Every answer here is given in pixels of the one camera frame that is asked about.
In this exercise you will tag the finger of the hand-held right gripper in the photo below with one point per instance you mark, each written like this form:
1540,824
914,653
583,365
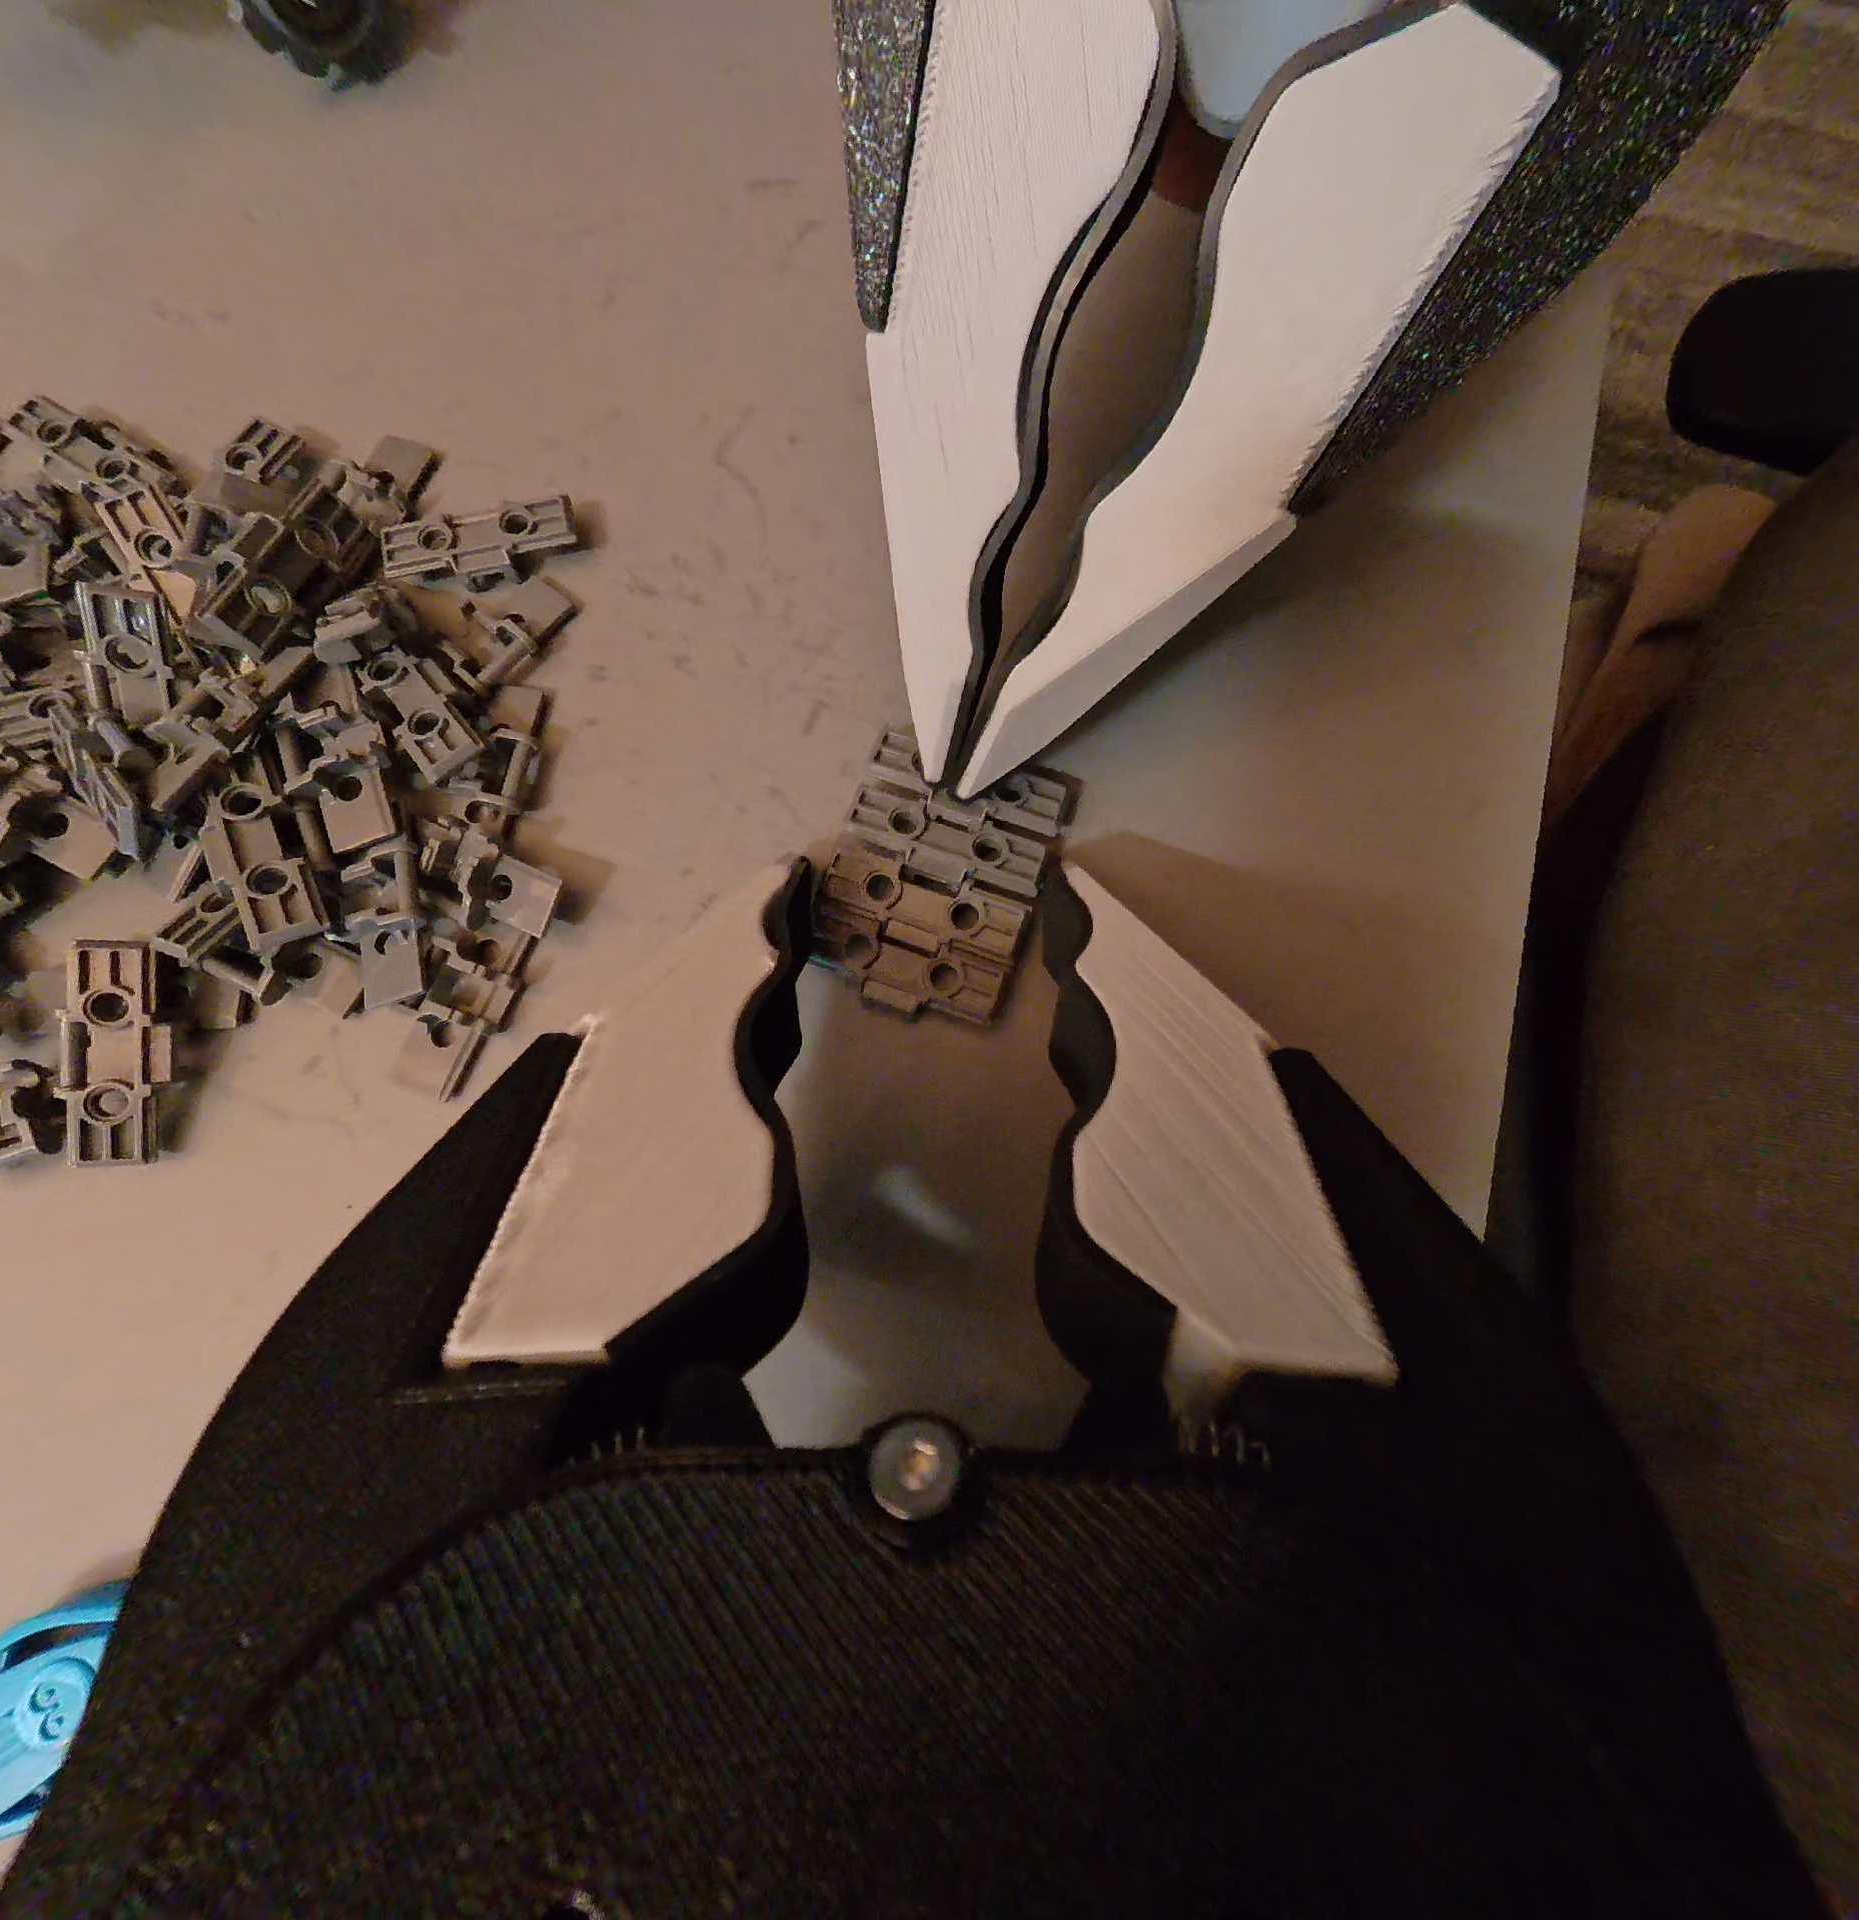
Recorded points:
1319,298
989,298

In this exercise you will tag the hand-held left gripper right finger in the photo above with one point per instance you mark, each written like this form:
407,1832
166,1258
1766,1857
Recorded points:
1228,1185

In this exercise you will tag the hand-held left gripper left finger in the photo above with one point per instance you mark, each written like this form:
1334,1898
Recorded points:
628,1170

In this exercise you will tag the assembled grey track strip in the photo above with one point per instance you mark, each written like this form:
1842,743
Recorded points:
930,929

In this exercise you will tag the pile of grey track links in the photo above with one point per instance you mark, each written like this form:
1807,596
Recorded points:
268,720

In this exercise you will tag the black chair armrest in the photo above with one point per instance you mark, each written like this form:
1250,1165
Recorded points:
1783,373

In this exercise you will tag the tan cloth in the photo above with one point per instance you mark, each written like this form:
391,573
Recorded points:
1665,631

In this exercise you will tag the person's grey trouser leg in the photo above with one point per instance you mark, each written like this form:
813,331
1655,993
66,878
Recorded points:
1739,1200

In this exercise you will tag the yellow black toy vehicle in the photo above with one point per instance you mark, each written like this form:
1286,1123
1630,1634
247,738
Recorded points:
322,30

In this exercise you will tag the light blue brick separator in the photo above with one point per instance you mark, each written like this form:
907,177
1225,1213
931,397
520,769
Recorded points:
30,1725

